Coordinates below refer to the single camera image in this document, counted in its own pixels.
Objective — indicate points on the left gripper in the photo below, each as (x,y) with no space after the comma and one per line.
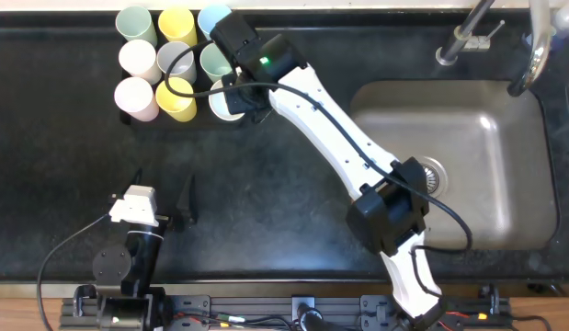
(171,223)

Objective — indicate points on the yellow cup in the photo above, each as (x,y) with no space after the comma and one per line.
(177,25)
(176,103)

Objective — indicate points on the pink cup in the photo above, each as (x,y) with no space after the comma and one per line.
(134,97)

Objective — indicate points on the white cup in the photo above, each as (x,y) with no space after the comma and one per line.
(138,60)
(217,108)

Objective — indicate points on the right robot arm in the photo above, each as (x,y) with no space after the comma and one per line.
(330,133)

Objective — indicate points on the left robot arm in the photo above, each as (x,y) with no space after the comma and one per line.
(144,262)

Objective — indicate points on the black tray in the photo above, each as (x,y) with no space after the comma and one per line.
(201,82)

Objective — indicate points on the grey cup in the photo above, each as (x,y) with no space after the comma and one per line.
(183,69)

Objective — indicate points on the green cup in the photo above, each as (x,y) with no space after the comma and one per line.
(136,24)
(212,64)

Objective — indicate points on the blue cup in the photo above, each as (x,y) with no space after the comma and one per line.
(208,18)

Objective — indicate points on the steel sink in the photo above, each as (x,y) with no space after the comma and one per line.
(495,161)

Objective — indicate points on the steel tap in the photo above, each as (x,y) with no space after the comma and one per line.
(539,50)

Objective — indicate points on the blue soap bottle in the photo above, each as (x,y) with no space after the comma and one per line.
(566,20)

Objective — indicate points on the mounting rail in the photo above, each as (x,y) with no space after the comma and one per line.
(265,305)

